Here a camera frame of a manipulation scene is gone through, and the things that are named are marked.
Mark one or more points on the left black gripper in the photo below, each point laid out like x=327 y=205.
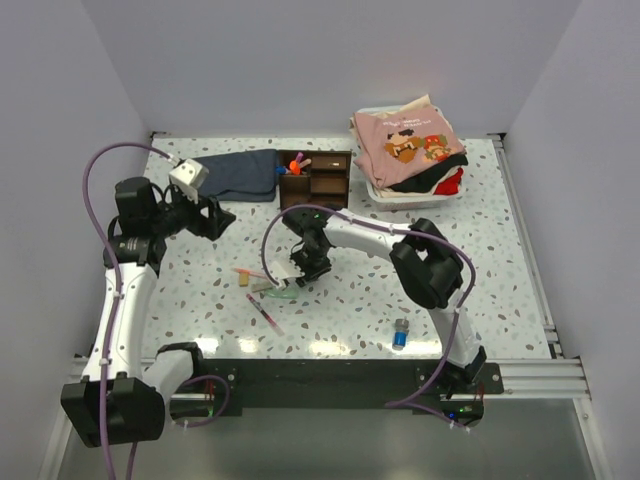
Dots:
x=214 y=224

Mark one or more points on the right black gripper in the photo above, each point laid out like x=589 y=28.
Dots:
x=309 y=274

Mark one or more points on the orange gel pen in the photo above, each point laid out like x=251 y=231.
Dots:
x=250 y=273

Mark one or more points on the dark red gel pen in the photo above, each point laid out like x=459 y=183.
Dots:
x=264 y=314

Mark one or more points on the black orange highlighter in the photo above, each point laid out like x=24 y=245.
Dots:
x=294 y=168

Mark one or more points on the blue grey pencil sharpener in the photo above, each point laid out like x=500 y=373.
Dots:
x=400 y=334

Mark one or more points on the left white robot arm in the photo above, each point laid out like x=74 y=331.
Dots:
x=117 y=400

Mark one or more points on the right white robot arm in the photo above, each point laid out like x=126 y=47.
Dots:
x=433 y=273

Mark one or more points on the folded dark blue cloth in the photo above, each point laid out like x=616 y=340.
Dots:
x=248 y=176

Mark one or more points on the tan eraser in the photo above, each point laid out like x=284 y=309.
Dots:
x=261 y=286

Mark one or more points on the brown wooden desk organizer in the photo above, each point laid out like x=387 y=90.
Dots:
x=324 y=181

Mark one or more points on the black garment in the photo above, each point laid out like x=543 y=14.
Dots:
x=426 y=180

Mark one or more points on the pink pixel-print shirt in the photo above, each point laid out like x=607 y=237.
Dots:
x=396 y=145

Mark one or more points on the red garment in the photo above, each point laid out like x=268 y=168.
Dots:
x=450 y=184

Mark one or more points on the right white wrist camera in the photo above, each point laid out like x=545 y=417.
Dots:
x=284 y=272

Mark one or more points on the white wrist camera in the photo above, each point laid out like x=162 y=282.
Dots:
x=284 y=272
x=188 y=176

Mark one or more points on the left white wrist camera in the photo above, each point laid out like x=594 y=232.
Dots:
x=188 y=176

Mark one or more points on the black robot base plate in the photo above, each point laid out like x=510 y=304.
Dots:
x=450 y=392

